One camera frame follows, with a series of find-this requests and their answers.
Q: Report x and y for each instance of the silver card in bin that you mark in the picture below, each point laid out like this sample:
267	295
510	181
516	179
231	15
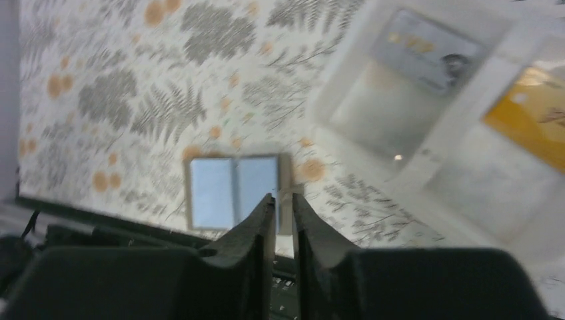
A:
425	51

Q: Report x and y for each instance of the blue credit card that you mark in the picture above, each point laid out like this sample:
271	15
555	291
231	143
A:
223	191

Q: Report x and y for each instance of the translucent plastic bin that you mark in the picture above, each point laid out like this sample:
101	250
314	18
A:
433	153

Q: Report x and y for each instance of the grey card holder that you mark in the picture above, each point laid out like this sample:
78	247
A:
283	200

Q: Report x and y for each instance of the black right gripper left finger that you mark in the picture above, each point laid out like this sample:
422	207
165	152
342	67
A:
229	278

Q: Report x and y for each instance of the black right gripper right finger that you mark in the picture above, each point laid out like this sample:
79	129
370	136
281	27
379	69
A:
339	280

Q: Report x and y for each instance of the floral table mat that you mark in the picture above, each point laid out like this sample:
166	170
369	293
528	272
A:
115	95

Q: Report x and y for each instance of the orange card in bin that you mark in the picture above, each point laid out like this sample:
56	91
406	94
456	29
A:
531	114

